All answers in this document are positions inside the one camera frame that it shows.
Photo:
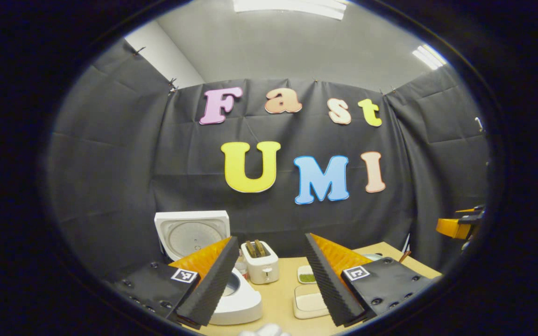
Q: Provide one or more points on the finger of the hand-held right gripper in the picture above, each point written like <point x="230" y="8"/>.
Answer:
<point x="451" y="227"/>
<point x="470" y="210"/>

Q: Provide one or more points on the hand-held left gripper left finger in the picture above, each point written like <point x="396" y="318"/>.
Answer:
<point x="210" y="289"/>

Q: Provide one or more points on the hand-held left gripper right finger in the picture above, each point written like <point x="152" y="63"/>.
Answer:
<point x="329" y="284"/>

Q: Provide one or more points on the clear box of rice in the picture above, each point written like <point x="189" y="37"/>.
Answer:
<point x="308" y="303"/>

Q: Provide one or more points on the white rice cooker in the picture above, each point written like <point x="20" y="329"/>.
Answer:
<point x="243" y="303"/>

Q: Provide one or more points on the dark wooden spoon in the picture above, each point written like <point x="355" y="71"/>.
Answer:
<point x="405" y="256"/>

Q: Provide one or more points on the white divided dish of beans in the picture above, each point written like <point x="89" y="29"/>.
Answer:
<point x="305" y="275"/>

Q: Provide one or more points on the clear water bottle red label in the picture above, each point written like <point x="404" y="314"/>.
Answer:
<point x="241" y="269"/>

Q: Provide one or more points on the pale green plate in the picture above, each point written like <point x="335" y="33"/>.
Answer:
<point x="374" y="256"/>

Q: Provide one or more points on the white toaster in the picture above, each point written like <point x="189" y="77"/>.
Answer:
<point x="262" y="270"/>

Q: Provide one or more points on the brown bread slice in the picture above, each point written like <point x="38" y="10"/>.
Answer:
<point x="260" y="247"/>
<point x="250" y="248"/>

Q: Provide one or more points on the black backdrop cloth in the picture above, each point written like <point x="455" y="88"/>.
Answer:
<point x="203" y="177"/>

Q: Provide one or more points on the small ceiling light panel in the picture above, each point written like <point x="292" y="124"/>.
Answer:
<point x="428" y="57"/>

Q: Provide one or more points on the large ceiling light panel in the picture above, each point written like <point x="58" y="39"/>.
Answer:
<point x="292" y="7"/>

